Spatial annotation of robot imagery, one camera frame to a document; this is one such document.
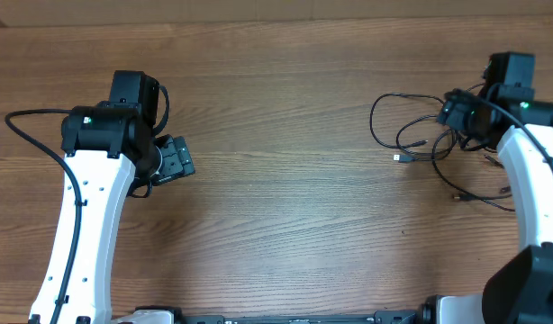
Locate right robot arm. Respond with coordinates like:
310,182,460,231
417,52,553,323

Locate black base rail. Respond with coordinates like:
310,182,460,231
182,310,417,324

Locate black cable black plugs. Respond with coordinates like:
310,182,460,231
431,83,517,212

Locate black cable silver plug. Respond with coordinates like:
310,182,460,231
368,92,460,164

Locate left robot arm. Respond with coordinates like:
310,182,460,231
29,70,195,323

